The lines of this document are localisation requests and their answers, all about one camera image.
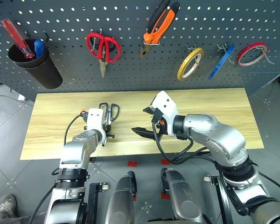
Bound yellow tape roll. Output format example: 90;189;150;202
176;47;205;82

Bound orange and black pliers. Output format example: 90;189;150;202
139;0;181;59

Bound silver wire pegboard hook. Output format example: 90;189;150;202
253;45;275;65
217;43;233;63
186;43;200;64

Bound blue tape roll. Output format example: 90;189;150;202
208;45;236;80

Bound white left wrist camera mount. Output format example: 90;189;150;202
86;108;107;147

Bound red handled screwdriver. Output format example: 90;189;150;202
0;19;36;59

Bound silver right robot leg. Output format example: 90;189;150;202
161;168;204;224

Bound red handled scissors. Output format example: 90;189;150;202
85;32;122;79

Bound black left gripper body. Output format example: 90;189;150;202
103;116;115;139

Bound grey handled scissors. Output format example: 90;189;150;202
98;102;120;123

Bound black cup tool holder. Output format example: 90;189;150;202
7;38;63;90

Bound silver left robot leg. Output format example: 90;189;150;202
105;171;137;224

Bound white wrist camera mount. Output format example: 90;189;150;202
151;91;180;137
86;108;107;147

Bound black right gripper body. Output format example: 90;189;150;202
151;108;168;139

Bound black metal frame post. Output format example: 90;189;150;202
203;175;234;224
85;182;110;224

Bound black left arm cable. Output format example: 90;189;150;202
63;109;88;147

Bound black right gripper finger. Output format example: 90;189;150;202
143;106;160;116
131;127;160;141

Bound grey person's shoe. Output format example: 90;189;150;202
0;194;17;218

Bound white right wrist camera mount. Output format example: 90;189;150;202
151;91;180;137

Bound silver robot leg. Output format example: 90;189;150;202
105;171;137;224
161;168;204;224

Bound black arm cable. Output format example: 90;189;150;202
63;109;88;147
151;118;215;166

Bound dark grey perforated pegboard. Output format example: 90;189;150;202
0;0;280;101

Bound silver pliers holder bracket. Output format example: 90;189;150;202
143;38;161;45

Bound red tape roll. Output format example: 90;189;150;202
237;42;268;68

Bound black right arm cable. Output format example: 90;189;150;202
151;118;215;166

